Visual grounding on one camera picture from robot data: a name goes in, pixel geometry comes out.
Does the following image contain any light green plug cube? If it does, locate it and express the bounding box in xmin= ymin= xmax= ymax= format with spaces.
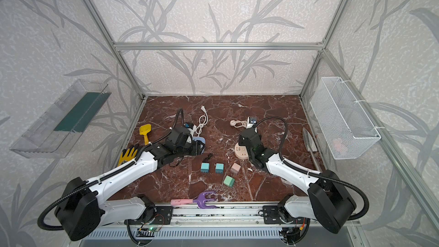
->
xmin=223 ymin=176 xmax=235 ymax=188

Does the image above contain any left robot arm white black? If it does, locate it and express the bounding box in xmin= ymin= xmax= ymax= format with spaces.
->
xmin=37 ymin=109 xmax=206 ymax=241

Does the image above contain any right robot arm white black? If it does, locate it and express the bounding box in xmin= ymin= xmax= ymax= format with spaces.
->
xmin=237 ymin=117 xmax=370 ymax=234

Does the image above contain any pink plug cube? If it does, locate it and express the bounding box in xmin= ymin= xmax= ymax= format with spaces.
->
xmin=230 ymin=162 xmax=241 ymax=175

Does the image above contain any teal plug cube left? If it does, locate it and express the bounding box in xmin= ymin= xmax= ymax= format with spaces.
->
xmin=200 ymin=162 xmax=210 ymax=173

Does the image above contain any teal plug cube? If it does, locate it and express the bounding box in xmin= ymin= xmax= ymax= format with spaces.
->
xmin=200 ymin=162 xmax=210 ymax=173
xmin=215 ymin=163 xmax=224 ymax=174

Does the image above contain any teal plug cube right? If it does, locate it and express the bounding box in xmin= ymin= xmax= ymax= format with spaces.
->
xmin=215 ymin=163 xmax=224 ymax=174

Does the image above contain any blue square power strip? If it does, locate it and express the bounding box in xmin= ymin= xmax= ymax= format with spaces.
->
xmin=193 ymin=136 xmax=206 ymax=145

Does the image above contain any yellow toy shovel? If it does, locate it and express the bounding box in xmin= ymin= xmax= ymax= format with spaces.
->
xmin=139 ymin=124 xmax=152 ymax=145

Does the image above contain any yellow black work glove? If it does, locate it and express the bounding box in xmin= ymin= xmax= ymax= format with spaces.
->
xmin=117 ymin=144 xmax=139 ymax=166

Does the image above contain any purple pink toy rake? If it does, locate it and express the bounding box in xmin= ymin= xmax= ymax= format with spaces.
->
xmin=170 ymin=191 xmax=217 ymax=209

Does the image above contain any pink item in basket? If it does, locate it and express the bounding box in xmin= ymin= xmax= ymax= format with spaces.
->
xmin=333 ymin=138 xmax=348 ymax=154

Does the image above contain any green sponge in bin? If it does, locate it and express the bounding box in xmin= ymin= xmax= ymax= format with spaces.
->
xmin=54 ymin=92 xmax=111 ymax=133

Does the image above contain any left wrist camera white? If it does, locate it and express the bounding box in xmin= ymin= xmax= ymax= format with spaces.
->
xmin=175 ymin=122 xmax=195 ymax=143

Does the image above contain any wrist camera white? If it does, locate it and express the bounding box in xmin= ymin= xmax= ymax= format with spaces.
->
xmin=175 ymin=122 xmax=195 ymax=143
xmin=246 ymin=117 xmax=258 ymax=129

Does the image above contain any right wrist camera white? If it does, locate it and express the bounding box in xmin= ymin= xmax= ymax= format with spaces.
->
xmin=246 ymin=117 xmax=258 ymax=129

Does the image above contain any white power cord with plug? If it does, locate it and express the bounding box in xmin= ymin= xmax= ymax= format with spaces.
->
xmin=194 ymin=105 xmax=209 ymax=137

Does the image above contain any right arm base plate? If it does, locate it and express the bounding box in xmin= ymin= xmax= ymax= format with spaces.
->
xmin=262 ymin=205 xmax=293 ymax=224

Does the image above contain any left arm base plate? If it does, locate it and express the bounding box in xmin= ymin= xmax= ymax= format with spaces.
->
xmin=138 ymin=205 xmax=174 ymax=225

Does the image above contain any aluminium front rail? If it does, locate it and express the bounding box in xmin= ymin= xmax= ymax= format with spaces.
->
xmin=71 ymin=203 xmax=357 ymax=229

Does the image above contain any white wire mesh basket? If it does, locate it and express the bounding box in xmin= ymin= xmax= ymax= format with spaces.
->
xmin=311 ymin=77 xmax=381 ymax=160

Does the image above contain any clear plastic wall bin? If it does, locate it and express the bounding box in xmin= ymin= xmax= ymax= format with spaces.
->
xmin=10 ymin=80 xmax=112 ymax=158

